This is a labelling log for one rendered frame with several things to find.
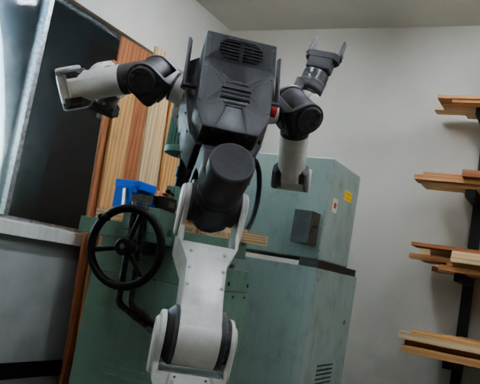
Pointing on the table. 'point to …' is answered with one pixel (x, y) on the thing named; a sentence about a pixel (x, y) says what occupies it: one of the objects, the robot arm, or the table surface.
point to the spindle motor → (172, 147)
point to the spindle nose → (181, 174)
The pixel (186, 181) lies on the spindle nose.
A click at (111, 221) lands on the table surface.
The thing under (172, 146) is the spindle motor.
